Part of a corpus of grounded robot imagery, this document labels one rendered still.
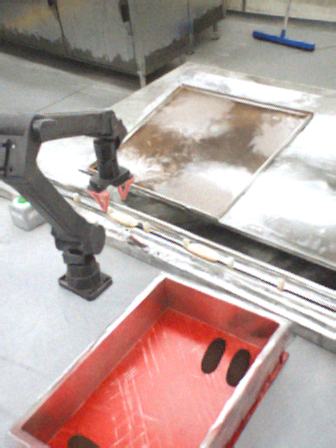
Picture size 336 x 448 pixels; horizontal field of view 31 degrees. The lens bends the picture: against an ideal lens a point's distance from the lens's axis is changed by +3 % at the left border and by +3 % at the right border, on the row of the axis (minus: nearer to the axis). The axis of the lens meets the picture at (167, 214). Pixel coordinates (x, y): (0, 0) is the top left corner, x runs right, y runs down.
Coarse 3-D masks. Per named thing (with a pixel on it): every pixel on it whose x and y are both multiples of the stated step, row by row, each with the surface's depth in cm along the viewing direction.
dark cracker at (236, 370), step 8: (240, 352) 129; (248, 352) 129; (232, 360) 127; (240, 360) 127; (248, 360) 127; (232, 368) 126; (240, 368) 125; (232, 376) 124; (240, 376) 124; (232, 384) 123
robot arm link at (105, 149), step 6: (96, 138) 156; (96, 144) 154; (102, 144) 153; (108, 144) 154; (114, 144) 156; (96, 150) 155; (102, 150) 154; (108, 150) 154; (114, 150) 156; (96, 156) 156; (102, 156) 155; (108, 156) 155; (114, 156) 156
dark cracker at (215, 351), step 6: (216, 342) 132; (222, 342) 132; (210, 348) 130; (216, 348) 130; (222, 348) 130; (204, 354) 130; (210, 354) 129; (216, 354) 129; (222, 354) 129; (204, 360) 128; (210, 360) 128; (216, 360) 128; (204, 366) 127; (210, 366) 127; (216, 366) 127; (204, 372) 127; (210, 372) 126
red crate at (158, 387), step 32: (160, 320) 140; (192, 320) 139; (128, 352) 133; (160, 352) 132; (192, 352) 131; (224, 352) 130; (256, 352) 130; (128, 384) 126; (160, 384) 125; (192, 384) 124; (224, 384) 124; (96, 416) 121; (128, 416) 120; (160, 416) 119; (192, 416) 119
